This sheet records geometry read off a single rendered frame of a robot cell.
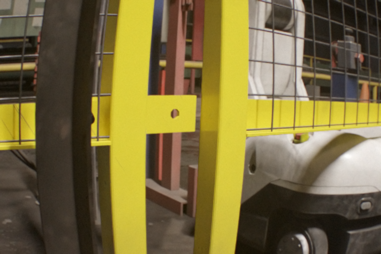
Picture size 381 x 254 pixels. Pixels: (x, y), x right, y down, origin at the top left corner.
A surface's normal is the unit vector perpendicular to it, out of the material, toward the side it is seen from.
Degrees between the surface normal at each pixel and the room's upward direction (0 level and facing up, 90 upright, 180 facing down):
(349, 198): 89
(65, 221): 90
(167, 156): 90
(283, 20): 130
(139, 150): 90
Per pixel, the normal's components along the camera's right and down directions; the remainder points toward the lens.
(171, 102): 0.56, 0.13
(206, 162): -0.83, 0.04
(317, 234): -0.07, -0.52
